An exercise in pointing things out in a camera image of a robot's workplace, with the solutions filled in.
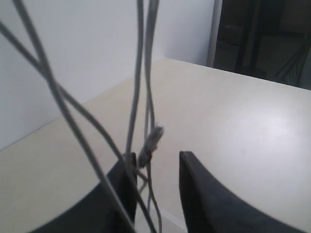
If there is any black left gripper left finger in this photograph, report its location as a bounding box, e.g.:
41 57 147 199
33 162 137 233

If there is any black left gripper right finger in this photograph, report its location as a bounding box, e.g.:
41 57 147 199
179 151 311 233

